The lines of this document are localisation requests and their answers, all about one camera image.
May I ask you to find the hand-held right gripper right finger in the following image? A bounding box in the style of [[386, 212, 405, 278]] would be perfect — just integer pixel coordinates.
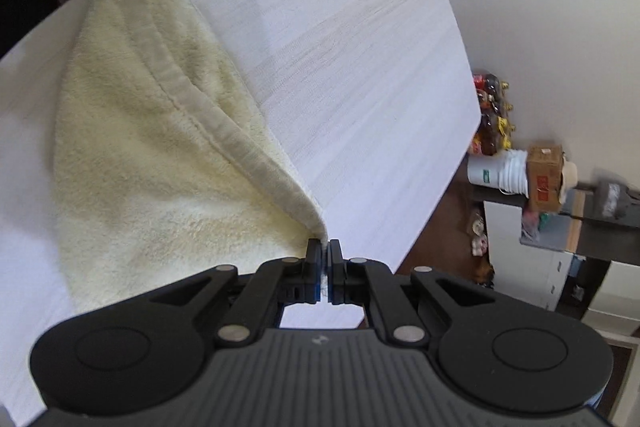
[[327, 238, 501, 348]]

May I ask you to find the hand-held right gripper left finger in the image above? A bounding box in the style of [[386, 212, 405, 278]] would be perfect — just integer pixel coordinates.
[[147, 238, 326, 348]]

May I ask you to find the pale yellow towel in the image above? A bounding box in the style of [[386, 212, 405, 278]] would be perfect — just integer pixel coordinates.
[[50, 0, 331, 314]]

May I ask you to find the white plastic bucket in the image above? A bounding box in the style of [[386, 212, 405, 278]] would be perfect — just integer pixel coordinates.
[[466, 149, 531, 198]]

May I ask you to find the white cabinet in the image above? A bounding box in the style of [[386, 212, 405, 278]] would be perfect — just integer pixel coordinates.
[[482, 199, 586, 313]]

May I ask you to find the pack of soda bottles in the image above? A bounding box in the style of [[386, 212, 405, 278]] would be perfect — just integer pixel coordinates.
[[469, 71, 517, 156]]

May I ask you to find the red-print cardboard box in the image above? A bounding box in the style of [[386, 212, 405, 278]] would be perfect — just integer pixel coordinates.
[[525, 143, 567, 214]]

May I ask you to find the dark shelf board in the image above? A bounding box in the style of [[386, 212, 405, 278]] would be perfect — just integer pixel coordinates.
[[472, 184, 640, 268]]

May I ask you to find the grey device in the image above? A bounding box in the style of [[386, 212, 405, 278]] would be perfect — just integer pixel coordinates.
[[590, 181, 640, 223]]

